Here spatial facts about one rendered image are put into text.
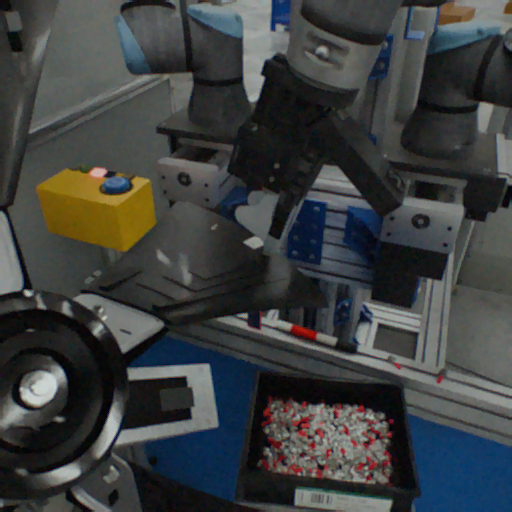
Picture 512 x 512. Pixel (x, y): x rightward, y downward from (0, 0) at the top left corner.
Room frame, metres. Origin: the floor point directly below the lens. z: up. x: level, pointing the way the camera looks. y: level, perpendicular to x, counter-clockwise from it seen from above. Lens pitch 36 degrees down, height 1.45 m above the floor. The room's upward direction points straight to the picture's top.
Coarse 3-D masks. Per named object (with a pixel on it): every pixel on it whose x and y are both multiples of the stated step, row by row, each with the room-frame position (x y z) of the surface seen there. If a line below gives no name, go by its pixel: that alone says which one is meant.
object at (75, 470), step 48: (0, 336) 0.21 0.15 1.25; (48, 336) 0.22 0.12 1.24; (96, 336) 0.23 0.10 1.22; (0, 384) 0.19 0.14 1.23; (96, 384) 0.21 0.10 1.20; (0, 432) 0.16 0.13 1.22; (48, 432) 0.17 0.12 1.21; (96, 432) 0.18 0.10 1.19; (0, 480) 0.14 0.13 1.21; (48, 480) 0.15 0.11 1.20
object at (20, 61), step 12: (0, 0) 0.29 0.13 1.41; (0, 12) 0.29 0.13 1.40; (12, 12) 0.29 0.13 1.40; (0, 24) 0.29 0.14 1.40; (12, 24) 0.29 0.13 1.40; (12, 36) 0.29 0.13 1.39; (12, 48) 0.29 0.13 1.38; (24, 60) 0.30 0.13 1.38; (24, 72) 0.29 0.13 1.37; (24, 84) 0.29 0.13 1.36
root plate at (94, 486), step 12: (120, 468) 0.22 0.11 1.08; (84, 480) 0.18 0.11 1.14; (96, 480) 0.19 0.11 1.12; (120, 480) 0.21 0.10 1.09; (132, 480) 0.22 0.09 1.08; (72, 492) 0.17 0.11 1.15; (84, 492) 0.17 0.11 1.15; (96, 492) 0.18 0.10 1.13; (108, 492) 0.19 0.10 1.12; (120, 492) 0.19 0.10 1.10; (132, 492) 0.20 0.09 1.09; (84, 504) 0.16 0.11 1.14; (96, 504) 0.17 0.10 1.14; (108, 504) 0.17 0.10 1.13; (120, 504) 0.18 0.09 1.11; (132, 504) 0.19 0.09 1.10
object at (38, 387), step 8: (24, 376) 0.19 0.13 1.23; (32, 376) 0.19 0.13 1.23; (40, 376) 0.19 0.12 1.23; (48, 376) 0.20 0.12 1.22; (24, 384) 0.19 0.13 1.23; (32, 384) 0.19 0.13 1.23; (40, 384) 0.19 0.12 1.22; (48, 384) 0.19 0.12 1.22; (24, 392) 0.18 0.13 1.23; (32, 392) 0.18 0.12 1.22; (40, 392) 0.19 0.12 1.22; (48, 392) 0.19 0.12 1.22; (24, 400) 0.18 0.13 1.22; (32, 400) 0.18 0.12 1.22; (40, 400) 0.18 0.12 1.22; (48, 400) 0.19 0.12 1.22
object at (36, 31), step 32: (32, 0) 0.46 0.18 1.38; (0, 32) 0.42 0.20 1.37; (32, 32) 0.43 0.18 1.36; (0, 64) 0.39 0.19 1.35; (32, 64) 0.40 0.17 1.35; (0, 96) 0.37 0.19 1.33; (32, 96) 0.37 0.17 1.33; (0, 128) 0.34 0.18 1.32; (0, 160) 0.32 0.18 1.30; (0, 192) 0.30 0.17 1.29
